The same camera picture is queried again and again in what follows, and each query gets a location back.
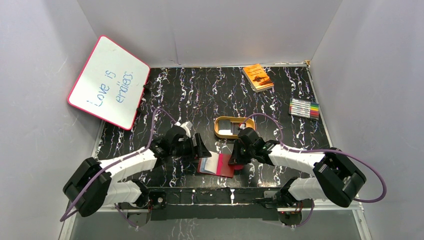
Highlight red card holder wallet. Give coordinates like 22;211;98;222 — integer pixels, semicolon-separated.
197;152;244;178

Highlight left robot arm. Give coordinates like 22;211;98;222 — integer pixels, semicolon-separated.
62;121;212;217

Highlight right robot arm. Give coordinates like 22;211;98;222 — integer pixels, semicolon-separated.
228;127;367;208

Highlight dark cards in tray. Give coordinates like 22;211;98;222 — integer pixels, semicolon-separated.
218;119;242;136

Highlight gold oval tray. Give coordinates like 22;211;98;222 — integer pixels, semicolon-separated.
214;116;256;140

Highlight pack of coloured markers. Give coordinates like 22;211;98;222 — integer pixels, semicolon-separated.
288;98;320;121

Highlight orange book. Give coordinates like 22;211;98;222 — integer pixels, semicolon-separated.
242;64;274;93

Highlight pink framed whiteboard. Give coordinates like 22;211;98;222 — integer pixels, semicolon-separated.
67;35;151;130

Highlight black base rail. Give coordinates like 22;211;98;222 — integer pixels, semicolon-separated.
117;187;314;222

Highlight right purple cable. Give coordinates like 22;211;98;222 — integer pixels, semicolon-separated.
240;112;388;204

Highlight purple cable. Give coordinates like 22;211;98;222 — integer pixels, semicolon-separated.
59;107;180;229
240;112;388;204

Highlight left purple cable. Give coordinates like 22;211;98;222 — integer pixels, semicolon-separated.
59;107;180;229

